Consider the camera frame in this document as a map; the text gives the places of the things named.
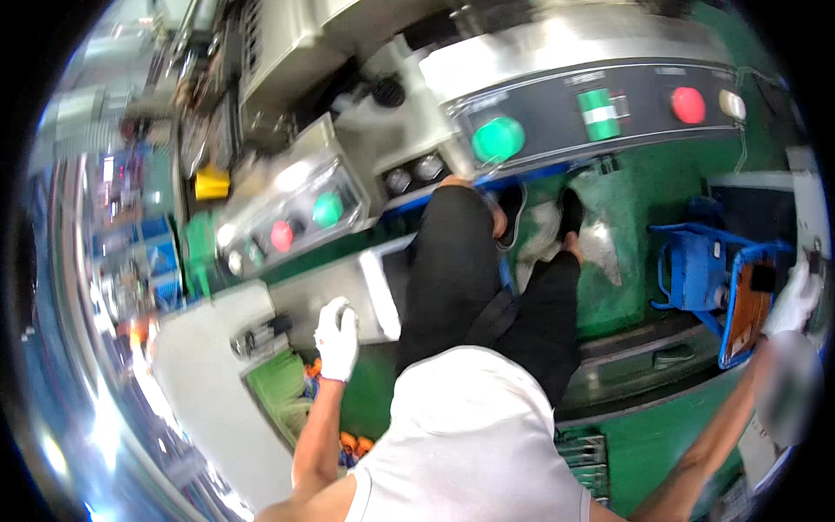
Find person's left hand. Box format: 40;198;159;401
314;297;360;383

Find person's right hand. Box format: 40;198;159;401
762;260;825;338

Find green bin with orange parts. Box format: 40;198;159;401
243;349;376;467

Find small green round push button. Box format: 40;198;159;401
311;192;344;229

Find person's legs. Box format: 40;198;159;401
394;177;588;411

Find grey control box clear cover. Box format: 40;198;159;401
215;117;374;280

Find white machine cover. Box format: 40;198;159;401
149;281;296;513

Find green plastic stool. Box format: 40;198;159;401
183;210;224;302

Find person's body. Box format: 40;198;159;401
254;345;630;522

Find yellow plastic container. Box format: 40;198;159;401
194;164;231;202

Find blue storage crate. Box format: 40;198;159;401
134;217;185;311

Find white round push button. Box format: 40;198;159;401
718;89;747;122

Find white cloth on floor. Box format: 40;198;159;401
515;171;624;294

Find large red round push button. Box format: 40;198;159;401
671;87;707;125

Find black ribbed round knob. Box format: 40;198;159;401
372;76;407;109

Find black machine control panel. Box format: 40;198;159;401
444;59;751;178

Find large green round push button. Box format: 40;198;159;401
471;116;527;164

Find stainless steel machine housing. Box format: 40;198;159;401
238;0;741;141

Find metal parts rack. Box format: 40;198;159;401
554;427;611;506

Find orange board in blue frame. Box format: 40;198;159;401
725;261;777;360

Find blue metal foot pedal frame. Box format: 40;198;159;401
648;222;795;371

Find green and white square switch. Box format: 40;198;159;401
577;88;622;142

